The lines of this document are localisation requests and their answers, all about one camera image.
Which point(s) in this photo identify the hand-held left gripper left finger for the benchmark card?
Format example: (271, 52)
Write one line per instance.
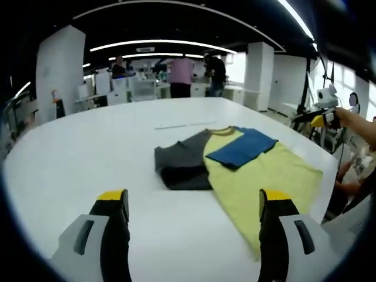
(114, 235)

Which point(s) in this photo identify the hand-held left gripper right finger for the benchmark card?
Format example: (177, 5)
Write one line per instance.
(273, 235)

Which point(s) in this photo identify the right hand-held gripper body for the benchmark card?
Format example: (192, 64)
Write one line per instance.
(327, 97)

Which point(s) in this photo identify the yellow grey blue garment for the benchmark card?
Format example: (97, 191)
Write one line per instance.
(258, 182)

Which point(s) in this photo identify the person's right hand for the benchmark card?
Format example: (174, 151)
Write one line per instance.
(346, 117)

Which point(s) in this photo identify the black tripod stand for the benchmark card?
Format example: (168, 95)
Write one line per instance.
(304, 88)

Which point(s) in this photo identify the white pillar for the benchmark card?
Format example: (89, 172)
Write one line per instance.
(60, 70)
(260, 76)

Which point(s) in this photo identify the white low cabinet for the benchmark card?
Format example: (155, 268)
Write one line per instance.
(243, 98)

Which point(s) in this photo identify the grey mesh office chair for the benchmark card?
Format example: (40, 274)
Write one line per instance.
(349, 223)

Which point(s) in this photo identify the person's dark clothing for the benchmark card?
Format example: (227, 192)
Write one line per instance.
(365, 188)

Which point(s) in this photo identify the bright ceiling light strip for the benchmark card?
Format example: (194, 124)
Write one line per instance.
(296, 17)

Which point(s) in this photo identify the black stand with orange top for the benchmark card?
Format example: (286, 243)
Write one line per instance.
(58, 107)

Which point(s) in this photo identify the white shelving unit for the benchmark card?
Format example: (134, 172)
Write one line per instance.
(142, 89)

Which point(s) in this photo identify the long ceiling light strip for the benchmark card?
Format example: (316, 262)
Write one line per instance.
(164, 42)

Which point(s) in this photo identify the short ceiling light strip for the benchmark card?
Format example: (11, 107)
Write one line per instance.
(158, 54)

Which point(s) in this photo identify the ceiling air vent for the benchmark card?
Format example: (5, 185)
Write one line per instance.
(145, 49)

